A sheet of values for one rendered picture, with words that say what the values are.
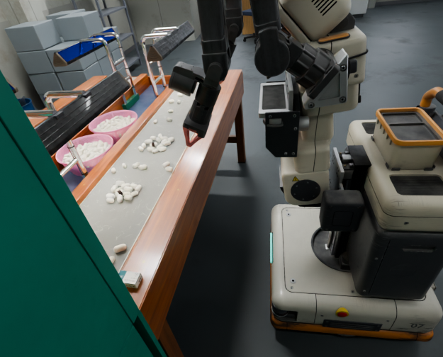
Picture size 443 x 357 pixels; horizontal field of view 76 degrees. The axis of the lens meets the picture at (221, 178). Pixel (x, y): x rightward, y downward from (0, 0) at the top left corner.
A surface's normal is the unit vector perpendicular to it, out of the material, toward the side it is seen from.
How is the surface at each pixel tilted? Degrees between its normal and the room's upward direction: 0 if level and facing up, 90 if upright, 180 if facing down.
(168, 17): 90
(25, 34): 90
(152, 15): 90
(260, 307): 0
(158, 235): 0
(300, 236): 0
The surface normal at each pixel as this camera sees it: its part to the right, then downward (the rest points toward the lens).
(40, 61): -0.11, 0.62
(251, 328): -0.11, -0.78
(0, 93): 0.97, 0.04
